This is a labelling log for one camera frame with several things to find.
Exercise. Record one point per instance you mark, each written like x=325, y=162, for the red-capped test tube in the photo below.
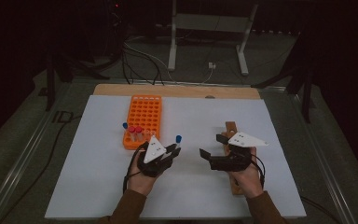
x=131, y=129
x=139, y=129

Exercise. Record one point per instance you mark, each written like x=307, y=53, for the blue-capped test tube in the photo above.
x=125, y=125
x=178, y=138

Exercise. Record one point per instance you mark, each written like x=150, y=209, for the clear capless test tube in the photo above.
x=153, y=134
x=147, y=134

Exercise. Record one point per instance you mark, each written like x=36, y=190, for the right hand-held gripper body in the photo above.
x=230, y=163

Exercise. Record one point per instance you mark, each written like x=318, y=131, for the person's right hand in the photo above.
x=248, y=183

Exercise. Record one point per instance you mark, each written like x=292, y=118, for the dark tripod stand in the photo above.
x=301, y=77

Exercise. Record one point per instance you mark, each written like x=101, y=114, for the wooden test tube rack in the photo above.
x=230, y=127

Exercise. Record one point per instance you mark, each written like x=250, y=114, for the white table sheet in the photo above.
x=192, y=118

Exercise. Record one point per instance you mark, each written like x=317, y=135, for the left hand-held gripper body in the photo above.
x=154, y=149

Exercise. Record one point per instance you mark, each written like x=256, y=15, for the metal floor rail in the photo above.
x=15, y=174
x=326, y=161

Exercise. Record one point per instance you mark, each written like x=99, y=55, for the metal stand frame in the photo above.
x=209, y=22

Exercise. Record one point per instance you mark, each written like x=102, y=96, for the orange test tube rack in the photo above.
x=146, y=112

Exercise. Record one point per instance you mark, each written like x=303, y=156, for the person's left hand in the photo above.
x=141, y=183

